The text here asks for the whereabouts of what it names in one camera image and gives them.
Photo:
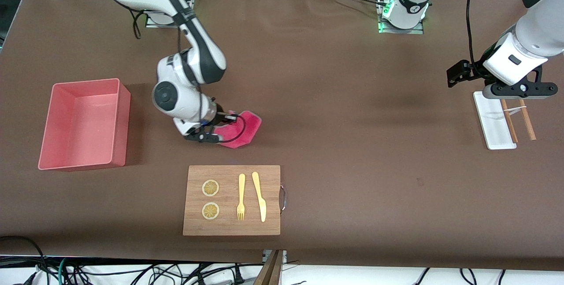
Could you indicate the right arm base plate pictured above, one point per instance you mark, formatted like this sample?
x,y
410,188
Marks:
x,y
152,24

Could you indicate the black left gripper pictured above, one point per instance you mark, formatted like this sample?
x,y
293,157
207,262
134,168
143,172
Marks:
x,y
475,72

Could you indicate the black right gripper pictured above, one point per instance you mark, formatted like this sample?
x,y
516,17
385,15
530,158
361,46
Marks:
x,y
219,119

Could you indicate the small metal bracket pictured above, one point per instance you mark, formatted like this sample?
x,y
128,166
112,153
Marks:
x,y
265,255

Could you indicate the yellow plastic knife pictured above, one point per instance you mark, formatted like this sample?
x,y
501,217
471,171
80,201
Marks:
x,y
261,203

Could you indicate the lemon slice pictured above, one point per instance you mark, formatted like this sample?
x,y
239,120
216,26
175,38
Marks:
x,y
210,188
210,211

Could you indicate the wooden beam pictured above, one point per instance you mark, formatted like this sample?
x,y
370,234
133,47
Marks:
x,y
269,274

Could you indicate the pink microfibre cloth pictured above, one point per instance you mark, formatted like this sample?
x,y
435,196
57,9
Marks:
x,y
249,126

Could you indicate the yellow plastic fork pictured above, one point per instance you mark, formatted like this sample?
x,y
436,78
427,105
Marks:
x,y
241,186

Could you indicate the wooden cutting board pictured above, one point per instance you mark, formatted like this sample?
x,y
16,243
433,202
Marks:
x,y
227,197

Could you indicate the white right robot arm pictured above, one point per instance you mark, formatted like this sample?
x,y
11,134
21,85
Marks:
x,y
176,100

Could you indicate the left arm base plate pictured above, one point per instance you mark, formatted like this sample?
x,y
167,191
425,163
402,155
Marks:
x,y
410,31

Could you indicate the white rectangular tray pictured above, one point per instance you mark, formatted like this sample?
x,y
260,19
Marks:
x,y
493,131

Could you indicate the black power plug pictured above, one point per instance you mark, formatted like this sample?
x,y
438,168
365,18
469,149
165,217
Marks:
x,y
238,276

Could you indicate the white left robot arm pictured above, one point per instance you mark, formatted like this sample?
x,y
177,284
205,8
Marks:
x,y
537,34

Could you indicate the pink plastic bin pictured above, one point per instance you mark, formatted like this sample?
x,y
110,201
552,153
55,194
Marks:
x,y
79,122

